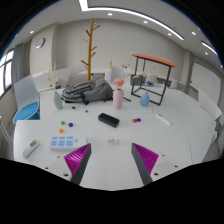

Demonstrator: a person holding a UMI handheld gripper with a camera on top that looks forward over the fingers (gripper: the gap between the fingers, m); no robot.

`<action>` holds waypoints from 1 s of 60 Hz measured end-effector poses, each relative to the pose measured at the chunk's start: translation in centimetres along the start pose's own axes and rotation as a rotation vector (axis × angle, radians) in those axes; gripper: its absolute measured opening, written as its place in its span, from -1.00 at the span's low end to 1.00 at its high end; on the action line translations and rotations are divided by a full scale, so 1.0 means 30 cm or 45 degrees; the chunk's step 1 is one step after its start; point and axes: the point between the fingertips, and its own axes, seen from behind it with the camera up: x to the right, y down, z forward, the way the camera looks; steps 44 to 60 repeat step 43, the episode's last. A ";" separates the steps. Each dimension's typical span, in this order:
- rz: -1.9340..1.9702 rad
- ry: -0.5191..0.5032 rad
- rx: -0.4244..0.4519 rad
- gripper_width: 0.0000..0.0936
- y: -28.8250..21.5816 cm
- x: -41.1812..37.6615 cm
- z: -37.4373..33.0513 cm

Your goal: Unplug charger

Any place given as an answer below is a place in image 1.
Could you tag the green vase with dried flowers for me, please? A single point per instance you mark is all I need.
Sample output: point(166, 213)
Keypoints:
point(58, 101)

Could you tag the round wall clock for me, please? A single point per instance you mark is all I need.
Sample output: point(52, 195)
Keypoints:
point(40, 42)

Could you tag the black and white marker pen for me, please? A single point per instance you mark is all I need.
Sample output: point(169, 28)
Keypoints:
point(80, 109)

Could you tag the ceiling spot lights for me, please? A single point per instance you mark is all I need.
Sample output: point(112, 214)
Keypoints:
point(110, 14)

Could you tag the blue round magnet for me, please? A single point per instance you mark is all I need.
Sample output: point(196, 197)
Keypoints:
point(70, 124)

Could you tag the short ceiling light strip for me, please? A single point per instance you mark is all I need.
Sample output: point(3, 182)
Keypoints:
point(209, 48)

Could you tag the small white block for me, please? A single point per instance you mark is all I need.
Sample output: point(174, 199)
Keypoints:
point(163, 119)

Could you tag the black rectangular eraser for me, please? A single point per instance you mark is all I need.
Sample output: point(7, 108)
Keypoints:
point(108, 120)

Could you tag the grey curtain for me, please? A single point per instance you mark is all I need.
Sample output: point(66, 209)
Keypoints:
point(17, 65)

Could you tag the plain white chair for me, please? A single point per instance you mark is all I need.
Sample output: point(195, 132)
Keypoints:
point(117, 71)

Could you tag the pink vase with flowers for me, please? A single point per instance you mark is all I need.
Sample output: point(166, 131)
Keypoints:
point(118, 99)

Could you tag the wooden coat rack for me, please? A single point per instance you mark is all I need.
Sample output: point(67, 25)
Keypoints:
point(90, 50)

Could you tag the white remote control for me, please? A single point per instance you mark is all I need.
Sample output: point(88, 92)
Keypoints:
point(30, 148)

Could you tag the window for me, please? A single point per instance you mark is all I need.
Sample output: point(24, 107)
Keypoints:
point(6, 75)

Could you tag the grey backpack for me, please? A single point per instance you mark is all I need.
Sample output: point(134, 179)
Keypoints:
point(88, 90)

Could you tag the orange round magnet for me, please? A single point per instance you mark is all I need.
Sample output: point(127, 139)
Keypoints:
point(61, 130)

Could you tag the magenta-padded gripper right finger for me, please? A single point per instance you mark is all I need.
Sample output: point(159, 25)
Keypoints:
point(146, 159)

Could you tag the green round magnet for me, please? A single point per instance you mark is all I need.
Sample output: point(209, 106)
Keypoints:
point(62, 122)

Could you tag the black frame orange top table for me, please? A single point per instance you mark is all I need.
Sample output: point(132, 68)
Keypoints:
point(153, 58)

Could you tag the white chair with blue cushion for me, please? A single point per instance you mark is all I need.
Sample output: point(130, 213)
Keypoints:
point(26, 111)

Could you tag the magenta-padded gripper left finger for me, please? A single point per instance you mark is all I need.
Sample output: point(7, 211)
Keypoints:
point(77, 159)

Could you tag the long ceiling light strip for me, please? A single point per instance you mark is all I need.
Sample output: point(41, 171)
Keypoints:
point(133, 14)

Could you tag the blue vase with stems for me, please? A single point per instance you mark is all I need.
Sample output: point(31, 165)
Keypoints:
point(144, 100)

